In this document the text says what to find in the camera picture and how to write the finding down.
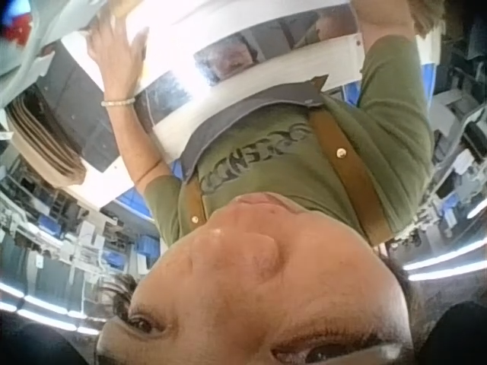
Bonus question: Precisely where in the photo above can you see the black printed sheet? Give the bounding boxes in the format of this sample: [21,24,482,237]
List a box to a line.
[22,40,125,174]

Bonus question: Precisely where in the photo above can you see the workshop machines and racks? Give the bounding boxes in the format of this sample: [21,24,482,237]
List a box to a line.
[414,14,487,244]

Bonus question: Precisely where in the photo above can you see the workshop shelves with blue crates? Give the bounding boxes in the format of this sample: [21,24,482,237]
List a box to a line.
[0,157,163,278]

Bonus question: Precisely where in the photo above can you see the ceiling light strips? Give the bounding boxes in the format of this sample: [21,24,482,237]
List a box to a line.
[0,283,100,336]

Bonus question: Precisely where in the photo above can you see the person's left hand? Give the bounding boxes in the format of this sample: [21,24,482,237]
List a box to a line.
[86,14,151,99]

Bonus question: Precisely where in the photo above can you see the large white printed sheet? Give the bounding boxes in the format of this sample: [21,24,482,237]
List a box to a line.
[123,0,367,167]

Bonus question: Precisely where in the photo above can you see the white bead bracelet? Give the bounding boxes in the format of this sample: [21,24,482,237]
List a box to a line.
[100,97,137,108]

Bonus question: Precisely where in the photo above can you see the pale blue sheet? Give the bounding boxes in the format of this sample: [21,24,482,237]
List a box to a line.
[0,0,119,110]

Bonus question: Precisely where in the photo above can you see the red object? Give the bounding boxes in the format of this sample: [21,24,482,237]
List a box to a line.
[2,13,36,45]

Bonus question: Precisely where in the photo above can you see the stack of brown boards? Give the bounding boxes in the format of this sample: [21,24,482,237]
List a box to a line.
[3,87,91,188]

